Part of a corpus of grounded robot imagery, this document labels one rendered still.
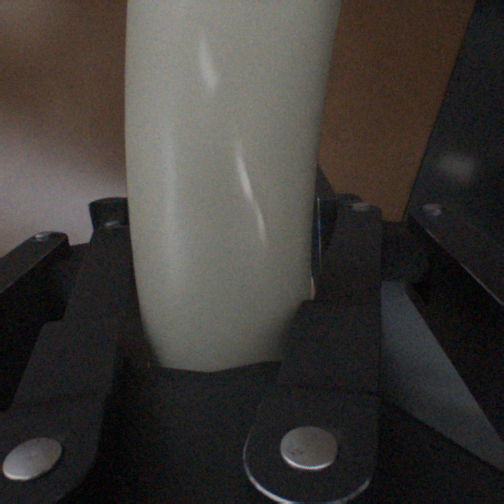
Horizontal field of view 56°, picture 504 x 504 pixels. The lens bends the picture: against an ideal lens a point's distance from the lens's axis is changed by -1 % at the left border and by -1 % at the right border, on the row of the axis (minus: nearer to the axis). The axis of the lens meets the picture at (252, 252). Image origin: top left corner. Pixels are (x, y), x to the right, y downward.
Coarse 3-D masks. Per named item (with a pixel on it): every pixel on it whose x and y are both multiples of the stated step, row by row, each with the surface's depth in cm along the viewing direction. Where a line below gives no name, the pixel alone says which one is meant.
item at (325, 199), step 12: (324, 180) 16; (324, 192) 14; (324, 204) 14; (336, 204) 14; (324, 216) 14; (336, 216) 14; (312, 228) 14; (324, 228) 14; (312, 240) 15; (324, 240) 14; (312, 252) 15; (324, 252) 14; (312, 264) 15; (312, 276) 16
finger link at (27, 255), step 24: (48, 240) 13; (0, 264) 12; (24, 264) 11; (48, 264) 12; (0, 288) 10; (24, 288) 11; (0, 312) 10; (24, 312) 11; (48, 312) 13; (0, 336) 10; (24, 336) 11; (0, 360) 10; (24, 360) 11; (0, 384) 10; (0, 408) 10
